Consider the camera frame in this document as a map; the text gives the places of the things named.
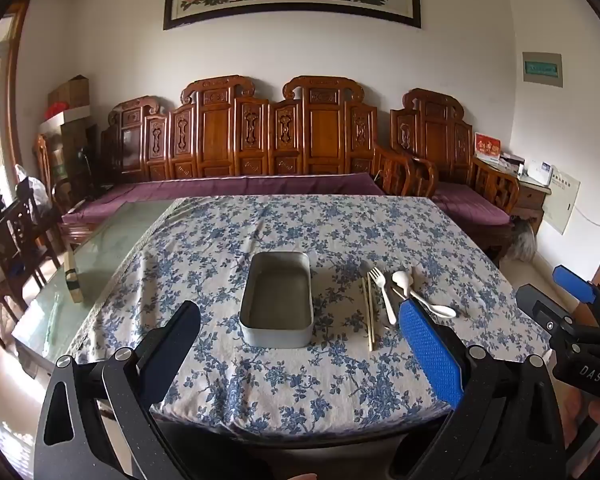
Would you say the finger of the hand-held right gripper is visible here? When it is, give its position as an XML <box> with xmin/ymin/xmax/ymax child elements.
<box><xmin>552</xmin><ymin>265</ymin><xmax>600</xmax><ymax>311</ymax></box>
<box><xmin>516</xmin><ymin>284</ymin><xmax>576</xmax><ymax>333</ymax></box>

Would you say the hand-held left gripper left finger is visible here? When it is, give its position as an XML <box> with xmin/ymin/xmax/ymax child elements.
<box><xmin>32</xmin><ymin>301</ymin><xmax>202</xmax><ymax>480</ymax></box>

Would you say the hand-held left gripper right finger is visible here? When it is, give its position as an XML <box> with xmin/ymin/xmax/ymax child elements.
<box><xmin>387</xmin><ymin>299</ymin><xmax>567</xmax><ymax>480</ymax></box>

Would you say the white oval-bowl plastic spoon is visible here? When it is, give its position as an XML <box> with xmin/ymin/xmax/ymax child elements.
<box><xmin>405</xmin><ymin>292</ymin><xmax>458</xmax><ymax>320</ymax></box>

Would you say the white plastic fork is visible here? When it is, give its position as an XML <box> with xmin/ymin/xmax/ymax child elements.
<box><xmin>368</xmin><ymin>266</ymin><xmax>397</xmax><ymax>326</ymax></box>

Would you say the white round-bowl plastic spoon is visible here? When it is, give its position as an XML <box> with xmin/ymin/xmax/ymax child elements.
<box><xmin>391</xmin><ymin>270</ymin><xmax>415</xmax><ymax>302</ymax></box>

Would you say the grey metal tin box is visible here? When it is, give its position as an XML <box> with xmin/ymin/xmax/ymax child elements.
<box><xmin>239</xmin><ymin>251</ymin><xmax>315</xmax><ymax>348</ymax></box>

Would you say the blue floral tablecloth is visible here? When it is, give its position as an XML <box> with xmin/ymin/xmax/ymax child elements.
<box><xmin>65</xmin><ymin>194</ymin><xmax>553</xmax><ymax>448</ymax></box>

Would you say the grey furry duster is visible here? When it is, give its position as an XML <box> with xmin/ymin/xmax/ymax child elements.
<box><xmin>502</xmin><ymin>217</ymin><xmax>538</xmax><ymax>263</ymax></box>

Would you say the wooden side table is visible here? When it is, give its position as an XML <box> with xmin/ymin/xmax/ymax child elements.
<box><xmin>512</xmin><ymin>172</ymin><xmax>552</xmax><ymax>233</ymax></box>

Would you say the long purple seat cushion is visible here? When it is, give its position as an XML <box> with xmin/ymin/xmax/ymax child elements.
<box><xmin>61</xmin><ymin>172</ymin><xmax>386</xmax><ymax>226</ymax></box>

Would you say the red card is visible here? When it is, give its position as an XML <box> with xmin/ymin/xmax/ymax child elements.
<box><xmin>474</xmin><ymin>132</ymin><xmax>502</xmax><ymax>161</ymax></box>

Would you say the carved wooden armchair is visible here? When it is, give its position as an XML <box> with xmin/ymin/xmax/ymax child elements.
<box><xmin>375</xmin><ymin>88</ymin><xmax>521</xmax><ymax>261</ymax></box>

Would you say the plastic bag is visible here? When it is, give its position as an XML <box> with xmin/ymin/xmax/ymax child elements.
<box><xmin>14</xmin><ymin>164</ymin><xmax>48</xmax><ymax>208</ymax></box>

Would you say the carved wooden sofa bench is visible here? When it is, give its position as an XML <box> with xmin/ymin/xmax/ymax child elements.
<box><xmin>55</xmin><ymin>75</ymin><xmax>388</xmax><ymax>241</ymax></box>

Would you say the cardboard box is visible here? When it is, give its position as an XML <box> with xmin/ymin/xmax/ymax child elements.
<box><xmin>47</xmin><ymin>75</ymin><xmax>91</xmax><ymax>111</ymax></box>

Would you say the grey wall panel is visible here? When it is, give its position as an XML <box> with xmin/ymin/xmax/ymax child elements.
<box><xmin>522</xmin><ymin>51</ymin><xmax>565</xmax><ymax>88</ymax></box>

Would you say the wooden door frame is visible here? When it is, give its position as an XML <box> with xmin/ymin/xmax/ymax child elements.
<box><xmin>0</xmin><ymin>0</ymin><xmax>32</xmax><ymax>173</ymax></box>

